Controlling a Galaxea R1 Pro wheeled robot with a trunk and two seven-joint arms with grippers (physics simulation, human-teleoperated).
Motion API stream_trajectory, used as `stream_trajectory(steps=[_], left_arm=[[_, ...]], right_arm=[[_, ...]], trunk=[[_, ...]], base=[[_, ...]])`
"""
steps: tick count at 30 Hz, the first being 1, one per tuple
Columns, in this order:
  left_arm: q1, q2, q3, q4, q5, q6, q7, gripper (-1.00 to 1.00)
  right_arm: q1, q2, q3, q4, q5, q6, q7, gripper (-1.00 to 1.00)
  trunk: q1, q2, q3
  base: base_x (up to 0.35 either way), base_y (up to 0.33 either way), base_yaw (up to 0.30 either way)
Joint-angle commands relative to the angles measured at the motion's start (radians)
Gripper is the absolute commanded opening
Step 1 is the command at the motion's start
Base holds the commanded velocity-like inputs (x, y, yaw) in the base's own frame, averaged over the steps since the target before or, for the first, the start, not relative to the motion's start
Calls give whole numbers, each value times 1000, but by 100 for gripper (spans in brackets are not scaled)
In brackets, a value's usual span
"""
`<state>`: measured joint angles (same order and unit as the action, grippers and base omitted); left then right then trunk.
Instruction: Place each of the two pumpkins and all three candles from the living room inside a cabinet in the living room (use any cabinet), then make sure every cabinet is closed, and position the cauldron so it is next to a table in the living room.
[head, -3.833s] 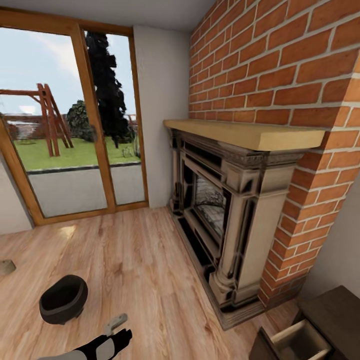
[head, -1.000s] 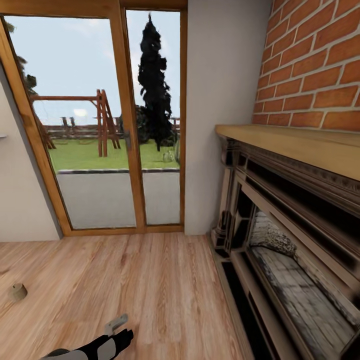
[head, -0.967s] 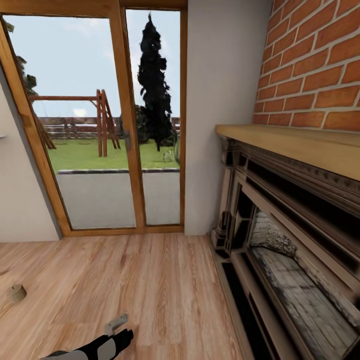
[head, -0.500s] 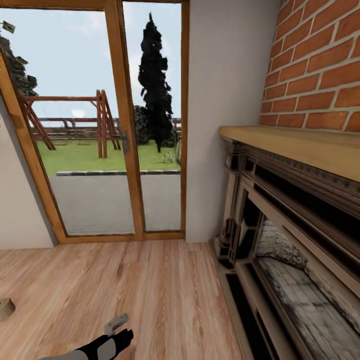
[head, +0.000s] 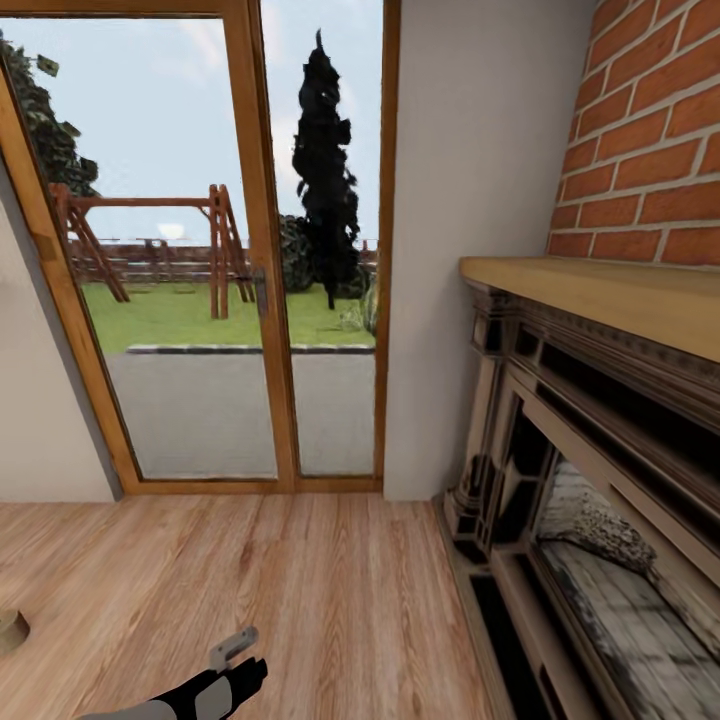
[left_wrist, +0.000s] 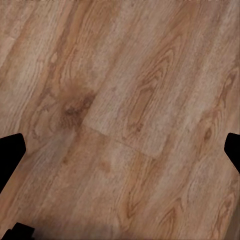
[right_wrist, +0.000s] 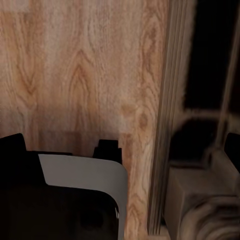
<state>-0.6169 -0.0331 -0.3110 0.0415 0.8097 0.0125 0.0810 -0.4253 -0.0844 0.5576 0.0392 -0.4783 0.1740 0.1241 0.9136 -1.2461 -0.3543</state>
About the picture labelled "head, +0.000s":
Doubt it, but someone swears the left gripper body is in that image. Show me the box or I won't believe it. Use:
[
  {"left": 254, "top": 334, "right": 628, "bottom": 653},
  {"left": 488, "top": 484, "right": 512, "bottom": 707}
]
[{"left": 223, "top": 657, "right": 261, "bottom": 715}]

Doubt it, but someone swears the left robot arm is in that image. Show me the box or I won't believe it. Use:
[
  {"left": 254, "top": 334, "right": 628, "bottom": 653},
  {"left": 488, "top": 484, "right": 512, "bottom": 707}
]
[{"left": 76, "top": 627, "right": 268, "bottom": 720}]

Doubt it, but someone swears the pillar candle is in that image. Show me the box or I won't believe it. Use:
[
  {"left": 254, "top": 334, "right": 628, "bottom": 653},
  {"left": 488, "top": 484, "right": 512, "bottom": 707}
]
[{"left": 0, "top": 609, "right": 30, "bottom": 655}]

